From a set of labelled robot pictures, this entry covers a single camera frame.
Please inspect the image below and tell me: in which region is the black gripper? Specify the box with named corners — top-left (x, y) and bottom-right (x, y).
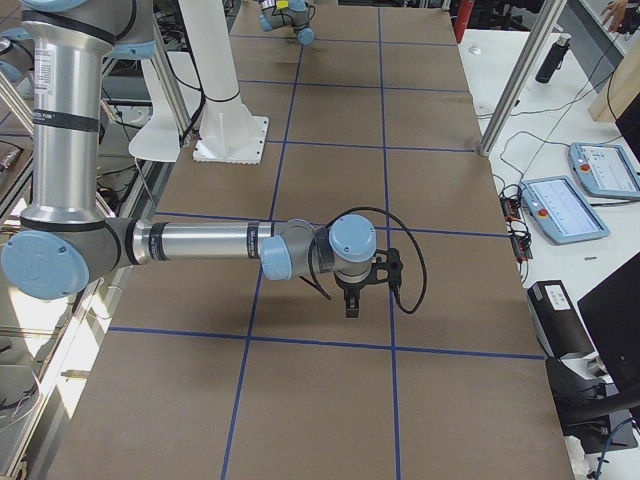
top-left (334, 267), bottom-right (378, 318)

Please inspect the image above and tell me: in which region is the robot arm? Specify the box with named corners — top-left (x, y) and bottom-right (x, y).
top-left (258, 0), bottom-right (316, 46)
top-left (1, 1), bottom-right (383, 318)

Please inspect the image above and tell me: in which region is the black power box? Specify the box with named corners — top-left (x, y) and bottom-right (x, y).
top-left (527, 280), bottom-right (595, 359)

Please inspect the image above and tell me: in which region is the near teach pendant tablet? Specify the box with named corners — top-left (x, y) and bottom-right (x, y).
top-left (520, 176), bottom-right (610, 245)

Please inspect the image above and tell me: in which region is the teach pendant tablet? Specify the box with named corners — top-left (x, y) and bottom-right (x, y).
top-left (520, 176), bottom-right (610, 245)
top-left (569, 143), bottom-right (639, 201)

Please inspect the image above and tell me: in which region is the white curved sheet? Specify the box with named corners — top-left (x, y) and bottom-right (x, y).
top-left (129, 51), bottom-right (200, 163)

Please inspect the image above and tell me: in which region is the black monitor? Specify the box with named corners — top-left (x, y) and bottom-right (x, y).
top-left (578, 254), bottom-right (640, 391)

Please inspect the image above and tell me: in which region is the far teach pendant tablet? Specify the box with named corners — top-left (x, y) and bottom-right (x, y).
top-left (569, 143), bottom-right (639, 201)

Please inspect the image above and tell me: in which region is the black water bottle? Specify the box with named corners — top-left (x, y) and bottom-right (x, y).
top-left (535, 33), bottom-right (571, 84)

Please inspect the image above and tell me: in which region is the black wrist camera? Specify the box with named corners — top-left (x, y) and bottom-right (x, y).
top-left (371, 247), bottom-right (403, 290)

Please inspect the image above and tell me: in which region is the black camera cable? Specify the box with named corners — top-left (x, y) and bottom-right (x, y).
top-left (299, 207), bottom-right (428, 315)

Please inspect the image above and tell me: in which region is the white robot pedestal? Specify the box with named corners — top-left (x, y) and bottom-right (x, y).
top-left (179, 0), bottom-right (269, 165)

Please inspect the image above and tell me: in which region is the aluminium frame post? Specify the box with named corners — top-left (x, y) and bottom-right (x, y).
top-left (478, 0), bottom-right (567, 157)

